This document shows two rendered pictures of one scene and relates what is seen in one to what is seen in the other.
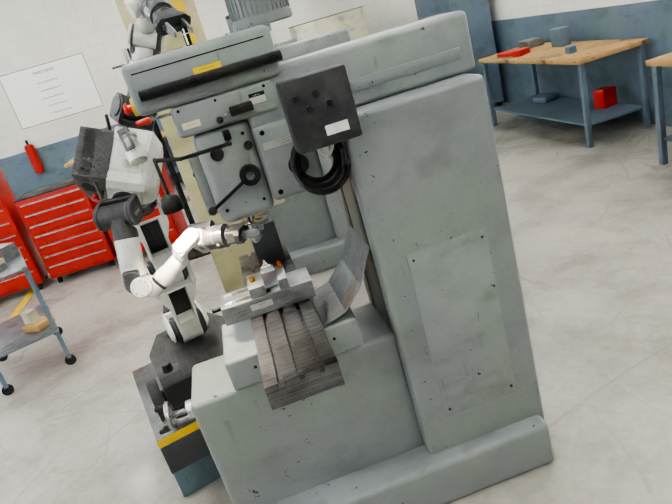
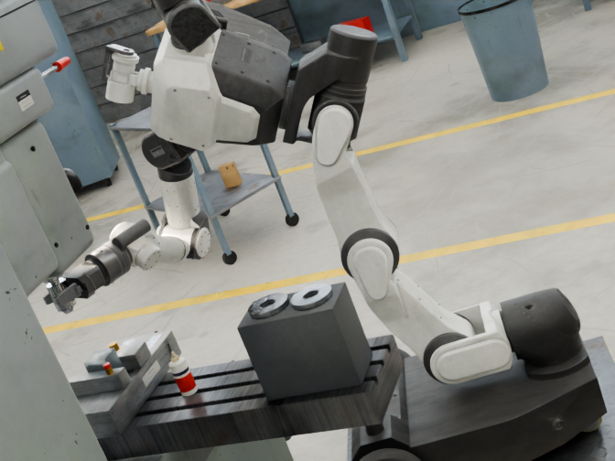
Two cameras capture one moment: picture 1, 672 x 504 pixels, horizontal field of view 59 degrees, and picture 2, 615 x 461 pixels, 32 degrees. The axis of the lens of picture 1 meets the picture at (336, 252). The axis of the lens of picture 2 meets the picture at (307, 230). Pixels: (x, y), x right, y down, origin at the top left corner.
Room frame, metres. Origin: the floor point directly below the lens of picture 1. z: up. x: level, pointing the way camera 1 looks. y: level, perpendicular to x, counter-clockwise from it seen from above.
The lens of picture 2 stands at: (3.77, -1.43, 1.99)
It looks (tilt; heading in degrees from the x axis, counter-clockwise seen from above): 19 degrees down; 121
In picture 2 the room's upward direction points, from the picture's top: 21 degrees counter-clockwise
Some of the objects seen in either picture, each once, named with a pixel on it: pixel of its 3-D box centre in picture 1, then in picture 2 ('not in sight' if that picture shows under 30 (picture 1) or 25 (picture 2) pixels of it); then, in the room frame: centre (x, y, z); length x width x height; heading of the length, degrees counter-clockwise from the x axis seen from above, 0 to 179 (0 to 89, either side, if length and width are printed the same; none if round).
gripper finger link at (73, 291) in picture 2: not in sight; (69, 295); (2.10, 0.26, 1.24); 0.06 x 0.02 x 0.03; 72
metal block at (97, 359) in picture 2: (269, 276); (103, 366); (2.10, 0.27, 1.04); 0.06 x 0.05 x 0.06; 6
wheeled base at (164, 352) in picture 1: (193, 339); (465, 375); (2.71, 0.81, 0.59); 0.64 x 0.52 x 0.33; 21
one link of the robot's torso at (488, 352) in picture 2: (186, 322); (467, 343); (2.74, 0.82, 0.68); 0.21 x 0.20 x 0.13; 21
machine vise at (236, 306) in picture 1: (265, 291); (118, 377); (2.09, 0.30, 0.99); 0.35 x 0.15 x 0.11; 96
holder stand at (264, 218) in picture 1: (263, 236); (305, 338); (2.63, 0.30, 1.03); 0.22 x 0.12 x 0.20; 8
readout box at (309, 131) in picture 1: (319, 109); not in sight; (1.78, -0.07, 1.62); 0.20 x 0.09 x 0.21; 97
